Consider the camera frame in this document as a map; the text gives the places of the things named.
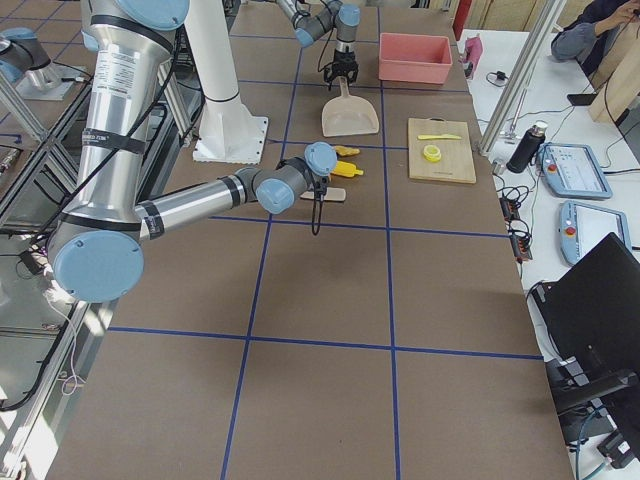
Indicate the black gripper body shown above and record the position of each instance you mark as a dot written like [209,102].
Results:
[342,61]
[320,191]

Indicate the beige hand brush black bristles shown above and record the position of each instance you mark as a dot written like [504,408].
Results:
[332,194]

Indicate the yellow toy corn cob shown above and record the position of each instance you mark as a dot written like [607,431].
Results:
[346,170]

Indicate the beige plastic dustpan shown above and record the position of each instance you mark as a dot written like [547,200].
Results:
[348,115]

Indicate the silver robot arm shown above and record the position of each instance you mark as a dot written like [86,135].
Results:
[94,250]
[334,17]

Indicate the pink plastic bin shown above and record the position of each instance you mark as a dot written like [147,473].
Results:
[414,58]

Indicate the yellow toy lemon slices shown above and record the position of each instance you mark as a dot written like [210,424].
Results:
[432,153]

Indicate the yellow plastic toy knife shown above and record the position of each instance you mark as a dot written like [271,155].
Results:
[425,137]

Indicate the pink cloth on stand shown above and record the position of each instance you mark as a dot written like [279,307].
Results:
[470,58]

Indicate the bamboo cutting board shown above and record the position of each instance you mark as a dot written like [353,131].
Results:
[457,163]

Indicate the black water bottle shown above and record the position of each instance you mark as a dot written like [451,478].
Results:
[528,146]

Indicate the blue teach pendant far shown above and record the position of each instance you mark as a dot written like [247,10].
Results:
[572,171]

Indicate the blue teach pendant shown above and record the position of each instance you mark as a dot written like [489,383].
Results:
[572,171]
[583,226]

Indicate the seated person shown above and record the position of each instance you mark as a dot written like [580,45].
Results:
[590,37]

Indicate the blue teach pendant near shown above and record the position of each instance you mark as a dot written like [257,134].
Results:
[583,226]

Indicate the black monitor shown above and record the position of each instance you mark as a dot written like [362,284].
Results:
[592,312]

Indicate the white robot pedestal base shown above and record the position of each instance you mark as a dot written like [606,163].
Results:
[227,132]

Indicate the aluminium frame post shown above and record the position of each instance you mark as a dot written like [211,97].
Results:
[504,119]

